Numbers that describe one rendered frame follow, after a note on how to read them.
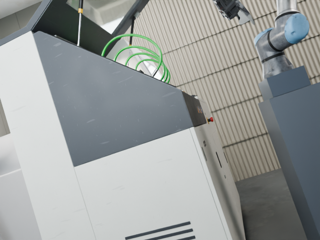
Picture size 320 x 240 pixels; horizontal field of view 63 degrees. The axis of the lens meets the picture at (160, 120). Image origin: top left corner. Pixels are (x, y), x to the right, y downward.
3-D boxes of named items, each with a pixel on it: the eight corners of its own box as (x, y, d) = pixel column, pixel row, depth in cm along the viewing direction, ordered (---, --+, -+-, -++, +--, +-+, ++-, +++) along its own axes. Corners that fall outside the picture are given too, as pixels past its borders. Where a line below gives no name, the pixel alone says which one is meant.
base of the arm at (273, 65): (288, 73, 141) (282, 55, 142) (299, 66, 126) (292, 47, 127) (261, 82, 143) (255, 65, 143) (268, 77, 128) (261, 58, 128)
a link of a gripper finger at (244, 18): (246, 32, 122) (232, 18, 123) (256, 23, 121) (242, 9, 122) (247, 30, 119) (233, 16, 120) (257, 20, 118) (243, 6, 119)
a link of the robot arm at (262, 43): (272, 59, 143) (263, 36, 144) (292, 49, 130) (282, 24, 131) (255, 64, 138) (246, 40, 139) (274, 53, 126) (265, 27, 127)
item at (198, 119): (195, 126, 110) (182, 90, 111) (185, 129, 111) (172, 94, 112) (206, 122, 170) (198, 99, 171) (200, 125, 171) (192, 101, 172)
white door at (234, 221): (253, 291, 104) (195, 126, 108) (246, 292, 104) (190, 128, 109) (243, 225, 166) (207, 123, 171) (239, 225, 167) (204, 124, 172)
